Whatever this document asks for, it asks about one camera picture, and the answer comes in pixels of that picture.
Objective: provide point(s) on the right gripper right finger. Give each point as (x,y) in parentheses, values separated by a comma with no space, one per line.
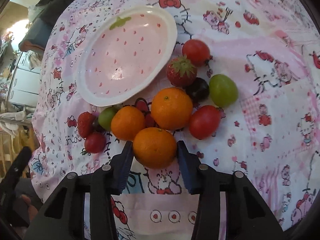
(247,214)

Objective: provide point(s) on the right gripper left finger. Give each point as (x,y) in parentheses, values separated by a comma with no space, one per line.
(62,215)

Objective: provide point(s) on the red cherry tomato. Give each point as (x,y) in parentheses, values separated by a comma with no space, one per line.
(94,143)
(204,122)
(197,52)

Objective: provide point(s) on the orange mandarin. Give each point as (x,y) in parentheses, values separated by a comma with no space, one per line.
(127,122)
(171,108)
(154,148)

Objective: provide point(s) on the green grape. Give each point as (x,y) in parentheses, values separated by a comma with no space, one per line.
(222,90)
(106,116)

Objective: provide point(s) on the red strawberry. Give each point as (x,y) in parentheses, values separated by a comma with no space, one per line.
(181,72)
(85,124)

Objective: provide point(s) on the dark purple grape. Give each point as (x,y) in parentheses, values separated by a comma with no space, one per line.
(97,127)
(198,91)

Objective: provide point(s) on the white drawer cabinet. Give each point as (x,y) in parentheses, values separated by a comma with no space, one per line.
(24,82)

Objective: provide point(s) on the pink strawberry pattern plate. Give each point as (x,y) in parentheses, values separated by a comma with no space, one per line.
(125,55)

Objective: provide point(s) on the teal orange cushion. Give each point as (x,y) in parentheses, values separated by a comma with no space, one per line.
(36,37)

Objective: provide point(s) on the pink Hello Kitty bedsheet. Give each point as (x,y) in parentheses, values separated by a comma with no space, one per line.
(269,48)

